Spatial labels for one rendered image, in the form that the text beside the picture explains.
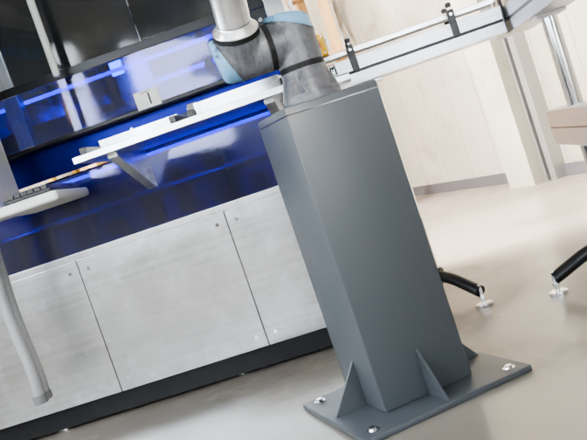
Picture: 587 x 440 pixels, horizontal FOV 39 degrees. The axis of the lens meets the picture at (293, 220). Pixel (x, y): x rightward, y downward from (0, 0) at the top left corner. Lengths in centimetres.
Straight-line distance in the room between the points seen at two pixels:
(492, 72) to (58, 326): 356
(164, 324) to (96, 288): 27
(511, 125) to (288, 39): 370
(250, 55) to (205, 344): 121
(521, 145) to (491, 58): 59
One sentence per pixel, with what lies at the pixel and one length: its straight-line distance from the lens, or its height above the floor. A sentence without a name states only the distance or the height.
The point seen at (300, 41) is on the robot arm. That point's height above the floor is 94.
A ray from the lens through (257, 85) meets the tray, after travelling 244.
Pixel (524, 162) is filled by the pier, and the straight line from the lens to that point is 567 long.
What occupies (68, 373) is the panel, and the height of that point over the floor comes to 21.
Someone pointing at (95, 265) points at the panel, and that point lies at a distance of 297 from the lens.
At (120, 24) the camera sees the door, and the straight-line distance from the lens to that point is 294.
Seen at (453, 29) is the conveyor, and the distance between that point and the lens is 293.
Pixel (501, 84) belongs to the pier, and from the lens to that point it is 563.
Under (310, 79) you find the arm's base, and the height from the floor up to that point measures 84.
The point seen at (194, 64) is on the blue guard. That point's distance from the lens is 286.
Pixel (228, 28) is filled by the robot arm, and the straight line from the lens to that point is 204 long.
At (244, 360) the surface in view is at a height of 5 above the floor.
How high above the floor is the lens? 67
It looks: 4 degrees down
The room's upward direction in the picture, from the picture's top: 19 degrees counter-clockwise
